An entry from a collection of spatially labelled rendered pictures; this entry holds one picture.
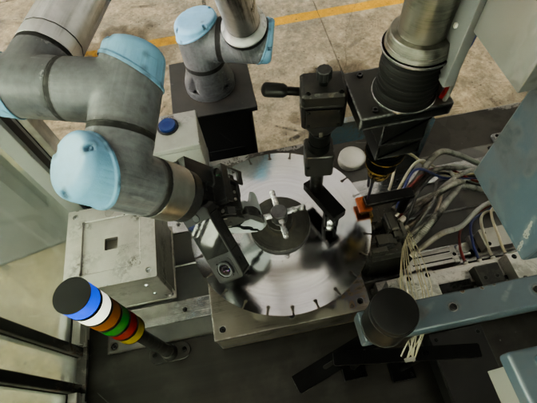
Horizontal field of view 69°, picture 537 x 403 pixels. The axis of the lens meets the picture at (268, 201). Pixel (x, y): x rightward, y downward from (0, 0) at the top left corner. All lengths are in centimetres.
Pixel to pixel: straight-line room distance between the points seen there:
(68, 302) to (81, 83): 25
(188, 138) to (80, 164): 54
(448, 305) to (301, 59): 203
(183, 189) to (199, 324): 45
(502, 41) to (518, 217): 16
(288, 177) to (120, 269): 37
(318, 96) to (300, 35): 216
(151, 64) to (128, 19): 257
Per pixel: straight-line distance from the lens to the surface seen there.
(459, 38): 44
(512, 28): 39
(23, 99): 53
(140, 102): 46
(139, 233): 83
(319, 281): 68
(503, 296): 64
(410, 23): 44
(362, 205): 73
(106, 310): 56
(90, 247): 86
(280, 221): 67
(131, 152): 44
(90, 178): 41
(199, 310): 89
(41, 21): 58
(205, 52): 111
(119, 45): 48
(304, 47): 255
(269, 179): 77
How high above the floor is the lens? 160
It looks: 60 degrees down
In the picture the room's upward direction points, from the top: 8 degrees counter-clockwise
